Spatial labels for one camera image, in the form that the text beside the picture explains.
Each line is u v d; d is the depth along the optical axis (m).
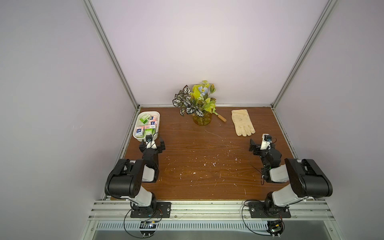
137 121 1.04
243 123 1.09
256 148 0.81
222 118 1.10
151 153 0.69
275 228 0.70
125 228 0.63
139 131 1.00
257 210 0.73
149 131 0.98
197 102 0.93
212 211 0.74
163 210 0.73
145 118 1.06
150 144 0.76
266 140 0.76
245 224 0.69
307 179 0.45
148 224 0.71
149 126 1.01
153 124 1.06
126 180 0.45
